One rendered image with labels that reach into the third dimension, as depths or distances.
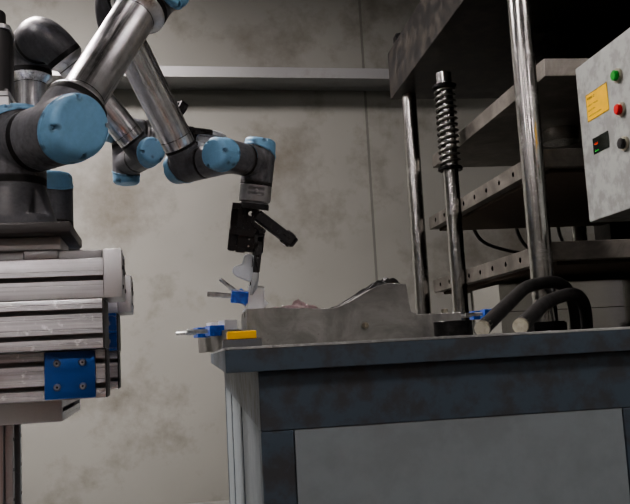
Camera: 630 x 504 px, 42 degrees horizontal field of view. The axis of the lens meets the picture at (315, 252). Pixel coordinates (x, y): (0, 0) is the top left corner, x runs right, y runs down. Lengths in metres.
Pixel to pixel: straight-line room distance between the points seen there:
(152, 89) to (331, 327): 0.67
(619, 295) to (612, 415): 1.34
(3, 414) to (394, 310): 0.86
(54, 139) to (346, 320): 0.79
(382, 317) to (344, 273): 2.91
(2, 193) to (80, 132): 0.19
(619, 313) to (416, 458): 1.51
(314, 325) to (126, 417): 2.90
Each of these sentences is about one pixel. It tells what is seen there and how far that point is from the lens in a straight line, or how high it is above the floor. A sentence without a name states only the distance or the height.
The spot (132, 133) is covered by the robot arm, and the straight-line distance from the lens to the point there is 2.24.
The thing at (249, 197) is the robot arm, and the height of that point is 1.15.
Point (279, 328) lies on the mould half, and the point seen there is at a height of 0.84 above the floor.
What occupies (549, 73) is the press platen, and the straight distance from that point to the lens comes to 2.36.
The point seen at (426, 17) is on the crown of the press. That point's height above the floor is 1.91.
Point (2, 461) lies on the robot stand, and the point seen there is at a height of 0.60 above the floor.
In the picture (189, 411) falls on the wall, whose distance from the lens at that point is 4.68.
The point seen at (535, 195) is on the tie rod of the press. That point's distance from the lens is 2.19.
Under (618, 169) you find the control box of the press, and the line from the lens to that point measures 2.05.
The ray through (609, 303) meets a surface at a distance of 2.71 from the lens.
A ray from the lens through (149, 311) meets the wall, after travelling 4.68.
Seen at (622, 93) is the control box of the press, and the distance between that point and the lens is 2.04.
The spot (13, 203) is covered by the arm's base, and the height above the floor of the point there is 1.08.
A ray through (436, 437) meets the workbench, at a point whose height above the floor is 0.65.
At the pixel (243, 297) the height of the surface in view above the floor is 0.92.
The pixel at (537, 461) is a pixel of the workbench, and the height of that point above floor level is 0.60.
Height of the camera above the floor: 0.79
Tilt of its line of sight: 7 degrees up
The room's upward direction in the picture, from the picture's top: 3 degrees counter-clockwise
